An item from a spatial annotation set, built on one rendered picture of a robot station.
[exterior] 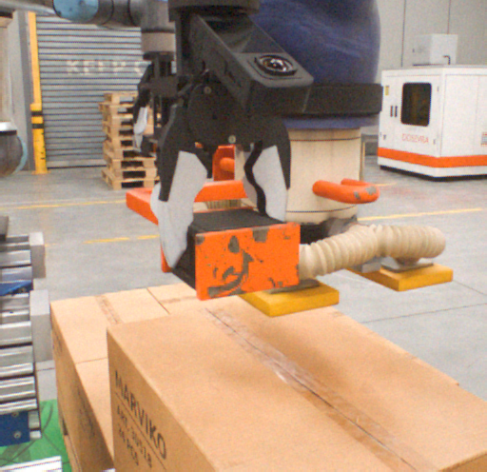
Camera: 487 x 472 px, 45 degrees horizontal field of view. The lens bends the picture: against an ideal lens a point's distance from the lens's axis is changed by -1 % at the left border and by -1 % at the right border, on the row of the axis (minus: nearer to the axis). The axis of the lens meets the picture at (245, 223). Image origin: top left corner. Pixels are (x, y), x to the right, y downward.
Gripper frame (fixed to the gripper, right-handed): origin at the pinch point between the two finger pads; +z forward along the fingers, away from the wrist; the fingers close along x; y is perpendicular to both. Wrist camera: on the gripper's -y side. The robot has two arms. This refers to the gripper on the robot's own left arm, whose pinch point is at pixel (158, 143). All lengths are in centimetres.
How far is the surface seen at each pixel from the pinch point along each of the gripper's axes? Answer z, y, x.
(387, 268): 11, 74, 7
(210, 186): -1, 66, -15
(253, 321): 30, 41, 4
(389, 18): -145, -852, 780
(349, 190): -1, 75, -1
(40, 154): 97, -877, 90
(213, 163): 0.0, 39.5, -3.3
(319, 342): 30, 54, 10
